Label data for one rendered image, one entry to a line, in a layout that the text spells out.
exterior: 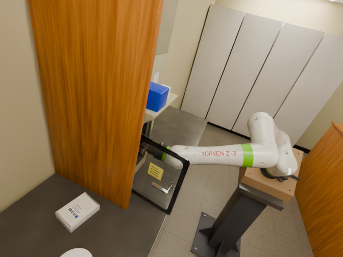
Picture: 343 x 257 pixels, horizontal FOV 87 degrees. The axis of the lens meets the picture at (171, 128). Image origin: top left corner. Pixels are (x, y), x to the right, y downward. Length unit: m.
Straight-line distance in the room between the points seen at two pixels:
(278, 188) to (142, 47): 1.32
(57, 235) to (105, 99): 0.66
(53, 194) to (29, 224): 0.17
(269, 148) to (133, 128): 0.62
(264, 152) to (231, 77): 2.97
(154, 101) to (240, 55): 3.09
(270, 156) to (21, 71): 1.11
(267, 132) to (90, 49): 0.83
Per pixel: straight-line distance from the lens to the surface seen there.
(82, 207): 1.08
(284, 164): 1.33
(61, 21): 0.81
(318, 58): 3.92
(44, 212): 1.15
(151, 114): 0.76
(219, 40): 3.76
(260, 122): 0.98
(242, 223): 1.84
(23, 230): 1.13
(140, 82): 0.64
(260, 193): 1.55
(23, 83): 0.98
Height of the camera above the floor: 1.87
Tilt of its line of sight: 31 degrees down
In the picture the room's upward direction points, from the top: 15 degrees clockwise
